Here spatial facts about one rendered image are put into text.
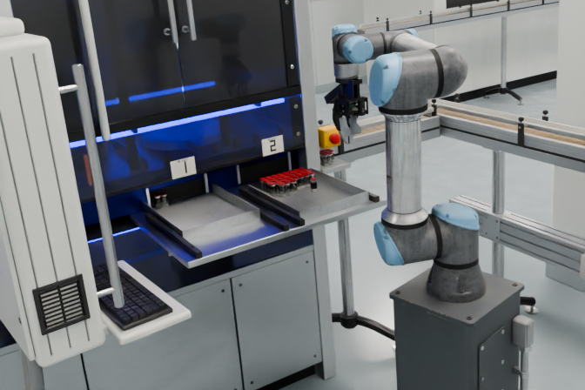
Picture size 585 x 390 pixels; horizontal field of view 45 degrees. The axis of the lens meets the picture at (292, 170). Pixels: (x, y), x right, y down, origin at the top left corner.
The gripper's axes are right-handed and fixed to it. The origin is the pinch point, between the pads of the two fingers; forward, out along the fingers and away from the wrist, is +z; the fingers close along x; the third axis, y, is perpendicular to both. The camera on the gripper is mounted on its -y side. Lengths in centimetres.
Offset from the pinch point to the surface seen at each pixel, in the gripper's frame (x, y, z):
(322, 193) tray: -1.4, -14.2, 21.4
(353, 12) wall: 365, -496, 26
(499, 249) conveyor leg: 87, -18, 71
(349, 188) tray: 5.5, -8.1, 19.7
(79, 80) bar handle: -83, 18, -35
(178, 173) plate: -43, -35, 9
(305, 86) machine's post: 8.5, -35.4, -10.6
